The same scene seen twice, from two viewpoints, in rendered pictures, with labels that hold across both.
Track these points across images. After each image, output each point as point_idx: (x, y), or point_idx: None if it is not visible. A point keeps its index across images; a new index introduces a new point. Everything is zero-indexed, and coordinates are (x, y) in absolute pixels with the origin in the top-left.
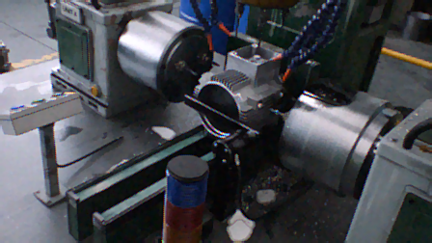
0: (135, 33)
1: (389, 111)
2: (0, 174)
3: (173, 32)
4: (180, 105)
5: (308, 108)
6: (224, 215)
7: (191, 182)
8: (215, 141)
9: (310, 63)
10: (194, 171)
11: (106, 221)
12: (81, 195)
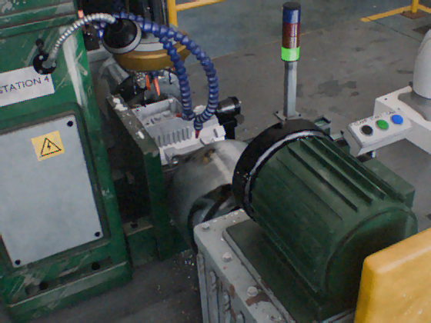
0: None
1: None
2: (421, 227)
3: (236, 142)
4: (197, 314)
5: (171, 68)
6: None
7: (286, 22)
8: (238, 101)
9: (115, 98)
10: (289, 3)
11: (322, 116)
12: (339, 136)
